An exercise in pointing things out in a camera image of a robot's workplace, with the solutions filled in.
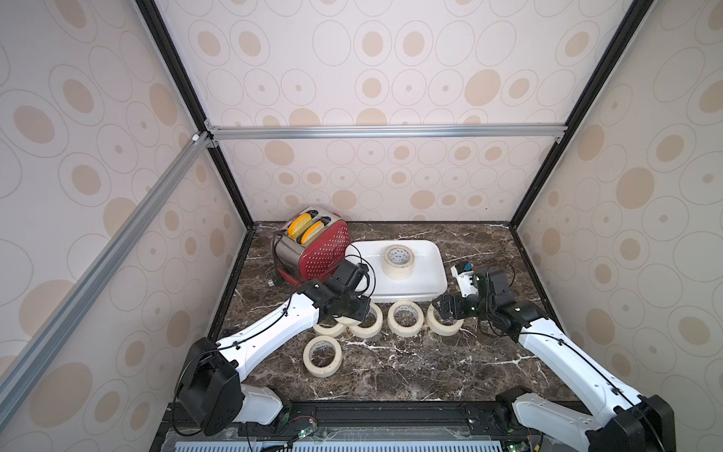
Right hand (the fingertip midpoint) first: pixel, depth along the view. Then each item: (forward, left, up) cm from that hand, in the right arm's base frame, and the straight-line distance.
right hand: (445, 301), depth 81 cm
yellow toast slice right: (+18, +41, +9) cm, 46 cm away
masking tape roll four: (-3, -1, -11) cm, 12 cm away
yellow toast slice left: (+21, +46, +9) cm, 51 cm away
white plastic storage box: (+16, +2, -14) cm, 21 cm away
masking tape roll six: (-6, +35, -11) cm, 37 cm away
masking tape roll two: (+22, +13, -11) cm, 28 cm away
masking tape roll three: (-4, +12, -11) cm, 17 cm away
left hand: (-3, +21, +1) cm, 21 cm away
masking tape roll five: (-6, +22, -11) cm, 25 cm away
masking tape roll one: (-18, +36, -11) cm, 42 cm away
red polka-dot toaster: (+16, +42, +6) cm, 45 cm away
